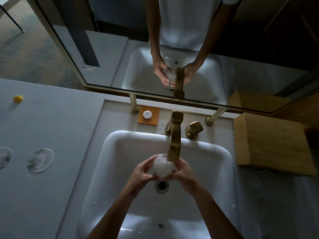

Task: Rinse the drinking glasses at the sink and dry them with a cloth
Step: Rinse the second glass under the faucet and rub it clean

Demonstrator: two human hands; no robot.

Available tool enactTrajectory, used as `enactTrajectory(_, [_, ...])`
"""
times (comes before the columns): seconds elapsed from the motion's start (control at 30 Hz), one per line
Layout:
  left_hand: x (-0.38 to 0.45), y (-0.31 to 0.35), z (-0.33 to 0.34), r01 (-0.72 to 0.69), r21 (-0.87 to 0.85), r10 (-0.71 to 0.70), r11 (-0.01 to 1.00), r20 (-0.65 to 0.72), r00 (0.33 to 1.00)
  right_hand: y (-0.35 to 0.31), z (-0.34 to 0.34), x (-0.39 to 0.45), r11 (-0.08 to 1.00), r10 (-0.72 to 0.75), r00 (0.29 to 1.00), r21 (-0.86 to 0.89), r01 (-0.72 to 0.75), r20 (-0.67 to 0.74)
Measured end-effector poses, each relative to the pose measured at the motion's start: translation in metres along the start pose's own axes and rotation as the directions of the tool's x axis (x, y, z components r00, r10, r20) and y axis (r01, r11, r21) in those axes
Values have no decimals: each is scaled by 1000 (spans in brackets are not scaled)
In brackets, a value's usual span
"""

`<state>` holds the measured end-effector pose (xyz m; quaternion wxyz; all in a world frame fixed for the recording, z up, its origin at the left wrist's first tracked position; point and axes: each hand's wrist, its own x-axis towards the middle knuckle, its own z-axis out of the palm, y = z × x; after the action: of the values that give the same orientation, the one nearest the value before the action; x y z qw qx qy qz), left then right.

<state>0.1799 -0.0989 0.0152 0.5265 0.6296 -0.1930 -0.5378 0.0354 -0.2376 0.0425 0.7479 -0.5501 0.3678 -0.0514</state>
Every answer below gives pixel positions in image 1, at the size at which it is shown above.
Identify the person's right hand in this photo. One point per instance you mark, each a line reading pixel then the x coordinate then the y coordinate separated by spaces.
pixel 188 179

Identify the person's left hand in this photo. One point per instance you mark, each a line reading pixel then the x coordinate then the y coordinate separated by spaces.
pixel 142 174

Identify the clear drinking glass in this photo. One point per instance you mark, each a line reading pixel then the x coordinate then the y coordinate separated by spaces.
pixel 266 179
pixel 162 165

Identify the person's right forearm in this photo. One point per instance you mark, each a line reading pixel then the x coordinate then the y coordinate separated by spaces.
pixel 216 216

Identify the person's left forearm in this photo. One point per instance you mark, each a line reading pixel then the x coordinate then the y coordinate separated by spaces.
pixel 112 219

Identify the metal sink drain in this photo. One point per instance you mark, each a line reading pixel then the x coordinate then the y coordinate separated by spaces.
pixel 162 187

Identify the white ceramic sink basin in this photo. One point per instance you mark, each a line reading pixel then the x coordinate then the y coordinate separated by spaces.
pixel 119 161

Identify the gold faucet spout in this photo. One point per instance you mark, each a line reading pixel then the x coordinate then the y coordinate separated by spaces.
pixel 174 141

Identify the orange soap dish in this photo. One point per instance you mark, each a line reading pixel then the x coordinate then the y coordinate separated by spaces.
pixel 155 120

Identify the white wrapped round soap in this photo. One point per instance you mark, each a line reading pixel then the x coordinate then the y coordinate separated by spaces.
pixel 147 114

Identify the wooden box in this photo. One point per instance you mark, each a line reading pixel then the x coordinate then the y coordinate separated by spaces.
pixel 274 144

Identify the round paper coaster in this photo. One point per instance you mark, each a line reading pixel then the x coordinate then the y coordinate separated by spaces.
pixel 5 158
pixel 40 161

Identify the gold framed mirror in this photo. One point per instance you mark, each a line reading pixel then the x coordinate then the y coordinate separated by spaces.
pixel 109 47

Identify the small yellow cap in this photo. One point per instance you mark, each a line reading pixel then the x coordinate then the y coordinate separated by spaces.
pixel 18 99

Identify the gold mirror support post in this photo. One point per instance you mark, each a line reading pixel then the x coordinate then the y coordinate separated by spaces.
pixel 216 116
pixel 133 103

